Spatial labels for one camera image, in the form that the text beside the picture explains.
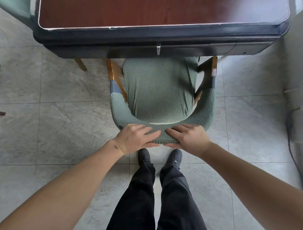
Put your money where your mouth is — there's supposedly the person's black shoe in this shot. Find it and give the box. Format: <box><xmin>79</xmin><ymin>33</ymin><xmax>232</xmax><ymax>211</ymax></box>
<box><xmin>165</xmin><ymin>148</ymin><xmax>183</xmax><ymax>170</ymax></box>
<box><xmin>138</xmin><ymin>148</ymin><xmax>151</xmax><ymax>166</ymax></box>

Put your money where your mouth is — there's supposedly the black appliance cable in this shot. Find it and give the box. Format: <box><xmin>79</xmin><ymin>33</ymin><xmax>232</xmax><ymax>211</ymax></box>
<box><xmin>285</xmin><ymin>108</ymin><xmax>303</xmax><ymax>190</ymax></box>

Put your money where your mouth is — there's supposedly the person's right hand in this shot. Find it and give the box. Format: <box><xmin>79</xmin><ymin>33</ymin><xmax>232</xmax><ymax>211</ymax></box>
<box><xmin>163</xmin><ymin>124</ymin><xmax>213</xmax><ymax>158</ymax></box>

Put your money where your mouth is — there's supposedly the person's black right shoe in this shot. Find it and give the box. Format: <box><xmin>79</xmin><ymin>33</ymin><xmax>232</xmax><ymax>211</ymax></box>
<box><xmin>165</xmin><ymin>148</ymin><xmax>183</xmax><ymax>170</ymax></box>

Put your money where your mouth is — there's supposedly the person's right forearm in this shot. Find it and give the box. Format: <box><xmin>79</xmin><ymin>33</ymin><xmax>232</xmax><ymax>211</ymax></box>
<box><xmin>200</xmin><ymin>142</ymin><xmax>303</xmax><ymax>230</ymax></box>

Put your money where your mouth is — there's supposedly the person's left hand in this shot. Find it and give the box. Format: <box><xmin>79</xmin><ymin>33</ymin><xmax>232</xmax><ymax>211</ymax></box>
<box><xmin>113</xmin><ymin>124</ymin><xmax>162</xmax><ymax>156</ymax></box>

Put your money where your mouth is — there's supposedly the person's left forearm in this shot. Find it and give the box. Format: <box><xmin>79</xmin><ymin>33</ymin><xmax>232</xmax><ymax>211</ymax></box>
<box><xmin>0</xmin><ymin>140</ymin><xmax>125</xmax><ymax>230</ymax></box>

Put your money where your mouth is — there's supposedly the person's black left shoe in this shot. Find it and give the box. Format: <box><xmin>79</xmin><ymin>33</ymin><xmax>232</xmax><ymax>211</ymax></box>
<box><xmin>138</xmin><ymin>148</ymin><xmax>151</xmax><ymax>166</ymax></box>

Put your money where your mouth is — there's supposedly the dark wooden table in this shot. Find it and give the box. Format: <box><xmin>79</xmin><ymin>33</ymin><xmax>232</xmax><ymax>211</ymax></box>
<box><xmin>33</xmin><ymin>0</ymin><xmax>291</xmax><ymax>59</ymax></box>

